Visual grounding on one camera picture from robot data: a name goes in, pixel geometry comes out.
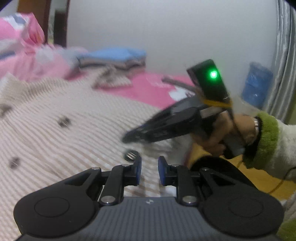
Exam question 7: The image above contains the person's right forearm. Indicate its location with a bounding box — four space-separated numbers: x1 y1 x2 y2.
243 111 296 181

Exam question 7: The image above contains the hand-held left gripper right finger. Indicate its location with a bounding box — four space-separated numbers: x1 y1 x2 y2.
158 156 234 207

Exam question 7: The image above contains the blue folded garment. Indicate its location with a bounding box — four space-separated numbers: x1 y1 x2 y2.
76 47 147 63

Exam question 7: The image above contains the wooden door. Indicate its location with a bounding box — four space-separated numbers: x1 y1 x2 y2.
17 0 51 18

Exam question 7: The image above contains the grey curtain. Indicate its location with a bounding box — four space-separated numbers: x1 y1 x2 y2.
264 0 296 126

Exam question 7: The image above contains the grey stick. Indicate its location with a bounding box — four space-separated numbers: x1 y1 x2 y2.
162 77 197 91

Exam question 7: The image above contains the yellow cloth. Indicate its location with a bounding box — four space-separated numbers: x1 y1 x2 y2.
187 142 210 168

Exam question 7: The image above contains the person's right hand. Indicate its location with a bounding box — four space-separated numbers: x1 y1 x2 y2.
192 113 258 158

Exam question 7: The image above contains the blue plastic bag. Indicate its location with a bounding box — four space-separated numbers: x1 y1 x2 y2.
242 61 273 109

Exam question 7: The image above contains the dark wooden door frame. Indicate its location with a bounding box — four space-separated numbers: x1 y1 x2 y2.
44 0 71 48

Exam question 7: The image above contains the beige houndstooth coat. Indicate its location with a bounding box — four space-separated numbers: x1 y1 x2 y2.
0 67 192 232

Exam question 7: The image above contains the pink patterned duvet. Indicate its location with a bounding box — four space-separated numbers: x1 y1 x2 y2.
0 13 88 81

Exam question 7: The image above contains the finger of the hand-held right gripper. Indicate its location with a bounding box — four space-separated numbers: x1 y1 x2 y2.
143 96 199 126
121 113 204 144

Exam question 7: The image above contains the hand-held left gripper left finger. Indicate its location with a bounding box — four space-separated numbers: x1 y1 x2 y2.
63 155 142 207

